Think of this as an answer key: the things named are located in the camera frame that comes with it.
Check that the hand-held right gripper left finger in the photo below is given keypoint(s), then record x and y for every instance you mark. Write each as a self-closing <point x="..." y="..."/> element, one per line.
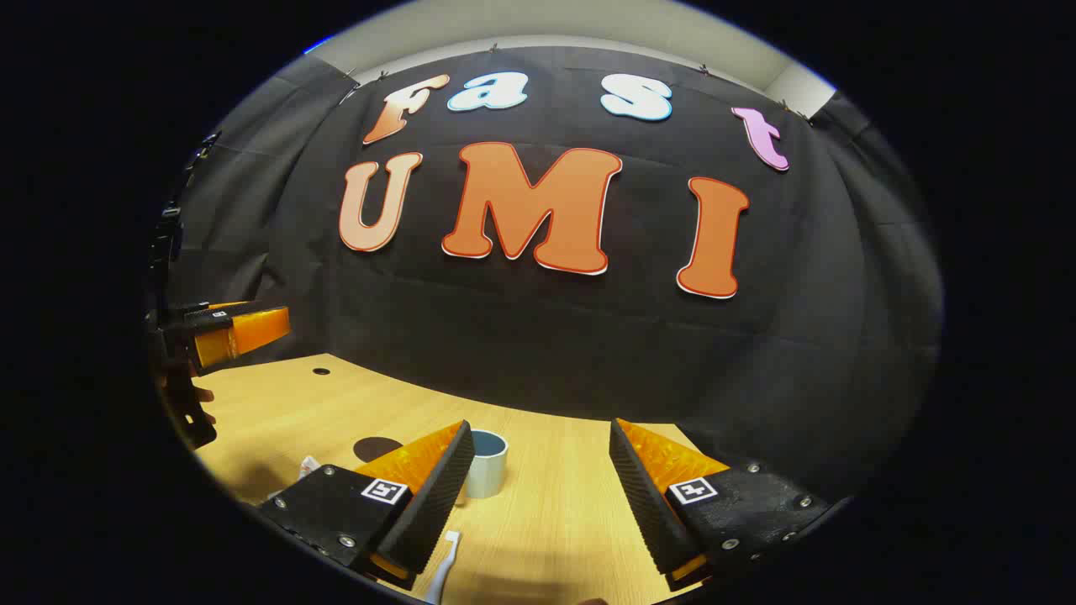
<point x="437" y="496"/>

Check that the wooden desktop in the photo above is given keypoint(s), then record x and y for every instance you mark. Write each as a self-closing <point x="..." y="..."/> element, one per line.
<point x="546" y="521"/>

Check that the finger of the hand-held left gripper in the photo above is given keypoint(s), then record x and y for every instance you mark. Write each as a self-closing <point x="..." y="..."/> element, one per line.
<point x="227" y="305"/>
<point x="252" y="329"/>

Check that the white toothbrush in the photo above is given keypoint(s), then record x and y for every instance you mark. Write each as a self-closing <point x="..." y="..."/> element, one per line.
<point x="444" y="567"/>

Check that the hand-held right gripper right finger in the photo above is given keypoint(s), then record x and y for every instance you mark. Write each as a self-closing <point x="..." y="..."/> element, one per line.
<point x="643" y="504"/>

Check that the dark brown round coaster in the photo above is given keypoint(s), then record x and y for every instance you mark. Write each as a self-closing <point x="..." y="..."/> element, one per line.
<point x="374" y="448"/>

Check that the white toothpaste tube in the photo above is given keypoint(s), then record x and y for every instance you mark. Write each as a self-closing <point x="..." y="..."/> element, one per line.
<point x="309" y="465"/>

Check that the black backdrop cloth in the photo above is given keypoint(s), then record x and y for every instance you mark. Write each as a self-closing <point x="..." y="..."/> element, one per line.
<point x="588" y="353"/>

